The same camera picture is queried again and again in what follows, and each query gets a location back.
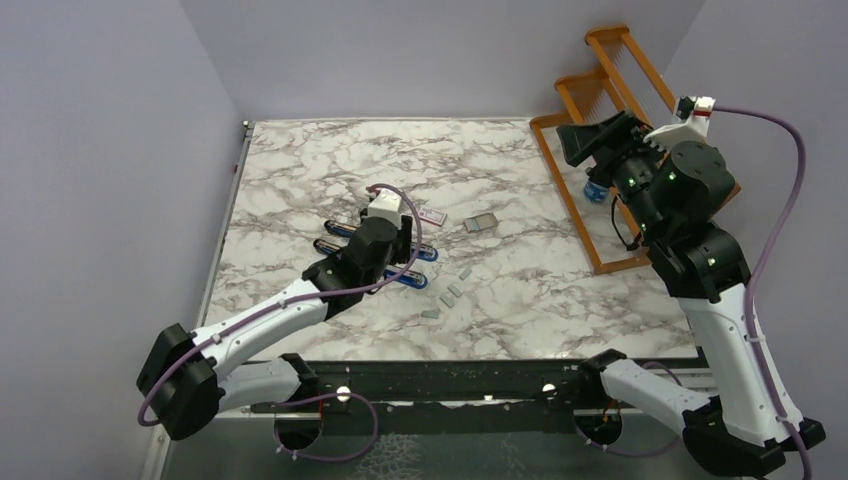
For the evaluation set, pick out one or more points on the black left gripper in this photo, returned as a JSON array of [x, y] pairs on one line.
[[403, 242]]

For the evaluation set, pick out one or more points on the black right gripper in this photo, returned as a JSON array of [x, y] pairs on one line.
[[580, 145]]

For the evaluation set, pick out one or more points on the blue black stapler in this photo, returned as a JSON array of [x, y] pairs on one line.
[[426, 252]]

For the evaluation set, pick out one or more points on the red white staple box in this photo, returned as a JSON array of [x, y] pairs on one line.
[[431, 216]]

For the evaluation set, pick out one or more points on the staple box tray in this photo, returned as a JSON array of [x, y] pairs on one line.
[[481, 222]]

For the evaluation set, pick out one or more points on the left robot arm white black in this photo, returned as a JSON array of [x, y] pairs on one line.
[[189, 377]]

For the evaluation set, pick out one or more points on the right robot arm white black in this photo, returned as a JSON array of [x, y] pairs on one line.
[[750, 425]]

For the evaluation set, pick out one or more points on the blue lidded small jar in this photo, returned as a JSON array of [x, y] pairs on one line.
[[595, 193]]

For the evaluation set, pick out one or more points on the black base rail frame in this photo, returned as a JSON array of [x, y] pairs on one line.
[[455, 397]]

